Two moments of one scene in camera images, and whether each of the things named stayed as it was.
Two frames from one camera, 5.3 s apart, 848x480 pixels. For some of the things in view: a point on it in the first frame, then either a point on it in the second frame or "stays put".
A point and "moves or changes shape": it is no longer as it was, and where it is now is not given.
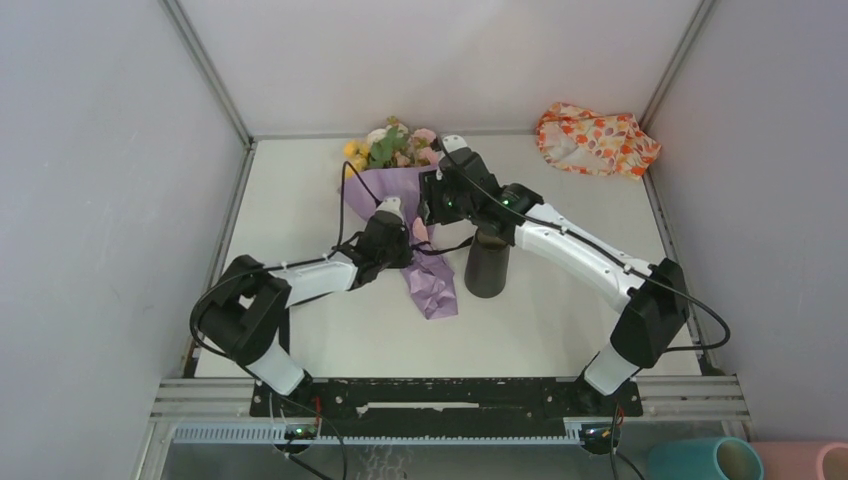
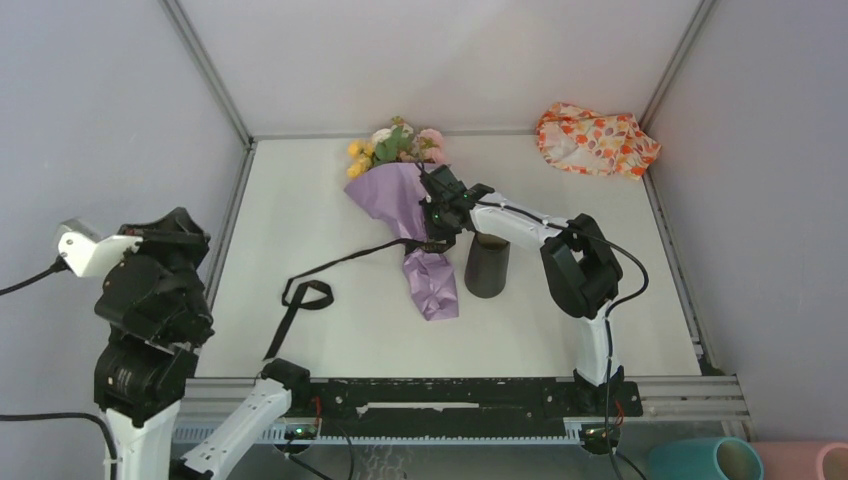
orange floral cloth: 580,141 stays put
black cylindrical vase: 486,265 stays put
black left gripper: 406,256 to 176,226
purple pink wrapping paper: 428,270 stays put
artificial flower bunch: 393,146 stays put
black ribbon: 426,246 moves or changes shape
